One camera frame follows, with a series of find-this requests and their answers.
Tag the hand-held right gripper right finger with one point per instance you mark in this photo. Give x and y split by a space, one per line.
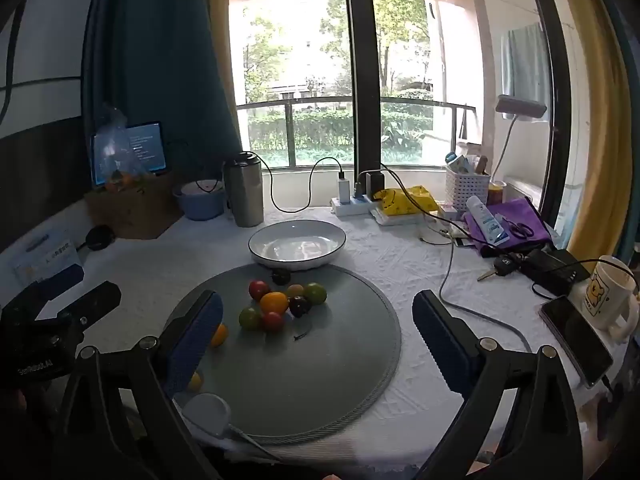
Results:
436 332

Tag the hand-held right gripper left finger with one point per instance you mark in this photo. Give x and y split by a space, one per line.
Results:
200 335

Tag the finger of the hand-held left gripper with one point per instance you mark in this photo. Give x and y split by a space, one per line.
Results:
22 302
95 300

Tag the orange cherry tomato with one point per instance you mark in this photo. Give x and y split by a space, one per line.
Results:
273 303
220 335

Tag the yellow cherry tomato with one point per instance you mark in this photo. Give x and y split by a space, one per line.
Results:
196 381

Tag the green cherry tomato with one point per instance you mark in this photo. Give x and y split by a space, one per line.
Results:
315 293
250 318

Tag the red cherry tomato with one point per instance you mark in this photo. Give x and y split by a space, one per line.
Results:
273 320
259 289

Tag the dark purple cherry tomato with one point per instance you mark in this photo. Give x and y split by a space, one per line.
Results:
281 276
299 306

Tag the yellow-green cherry tomato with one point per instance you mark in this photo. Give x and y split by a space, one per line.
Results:
295 290

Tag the white plate with dark rim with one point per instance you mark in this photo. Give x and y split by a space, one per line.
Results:
295 247

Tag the blue white box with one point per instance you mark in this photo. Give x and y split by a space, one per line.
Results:
45 260

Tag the black round plug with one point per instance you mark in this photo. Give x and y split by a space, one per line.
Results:
97 237

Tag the white round device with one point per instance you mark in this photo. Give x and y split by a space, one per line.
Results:
207 412

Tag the black car key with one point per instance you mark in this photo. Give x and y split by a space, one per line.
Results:
502 265

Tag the cardboard box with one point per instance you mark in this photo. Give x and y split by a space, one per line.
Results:
135 212

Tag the small tomato stem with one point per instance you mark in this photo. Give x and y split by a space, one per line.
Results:
302 334

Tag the grey round placemat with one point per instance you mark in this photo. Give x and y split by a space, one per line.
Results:
325 360

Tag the white paper stack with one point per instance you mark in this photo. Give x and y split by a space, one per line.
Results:
395 219

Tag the white tube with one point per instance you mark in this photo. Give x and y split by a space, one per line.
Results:
487 220

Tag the blue bowl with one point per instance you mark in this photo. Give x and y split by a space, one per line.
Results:
200 207

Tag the black power adapter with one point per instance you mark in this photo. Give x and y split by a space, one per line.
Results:
550 270

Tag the black scissors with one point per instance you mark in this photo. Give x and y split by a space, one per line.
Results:
522 230

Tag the yellow bag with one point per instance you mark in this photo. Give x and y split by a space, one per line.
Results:
400 202

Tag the black smartphone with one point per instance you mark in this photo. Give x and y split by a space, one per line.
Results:
575 335

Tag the steel tumbler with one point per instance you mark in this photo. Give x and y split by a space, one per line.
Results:
243 195

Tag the white plastic basket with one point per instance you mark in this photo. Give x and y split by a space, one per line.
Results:
465 187

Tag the purple cloth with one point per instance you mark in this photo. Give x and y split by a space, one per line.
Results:
525 212

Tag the yellow jar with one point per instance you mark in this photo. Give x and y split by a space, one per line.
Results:
496 194

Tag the clear plastic bag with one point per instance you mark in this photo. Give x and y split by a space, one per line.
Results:
115 150

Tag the white power strip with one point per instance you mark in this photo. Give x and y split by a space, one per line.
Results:
350 206

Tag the black charger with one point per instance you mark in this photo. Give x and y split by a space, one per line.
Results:
375 182

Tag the tablet screen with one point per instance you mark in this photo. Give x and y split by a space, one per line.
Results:
148 145

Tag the white mug with bear print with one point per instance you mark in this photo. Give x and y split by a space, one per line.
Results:
600 295

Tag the white charger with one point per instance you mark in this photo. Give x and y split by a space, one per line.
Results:
344 187

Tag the balcony railing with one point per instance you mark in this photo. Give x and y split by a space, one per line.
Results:
287 135

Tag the yellow curtain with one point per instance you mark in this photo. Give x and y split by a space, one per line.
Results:
600 160

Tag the white desk lamp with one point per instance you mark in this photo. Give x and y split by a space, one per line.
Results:
520 107

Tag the teal curtain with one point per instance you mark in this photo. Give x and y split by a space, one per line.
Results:
150 60

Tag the hanging light blue towel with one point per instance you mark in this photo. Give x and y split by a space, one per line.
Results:
525 65

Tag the black window frame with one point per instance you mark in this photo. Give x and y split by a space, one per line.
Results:
360 85

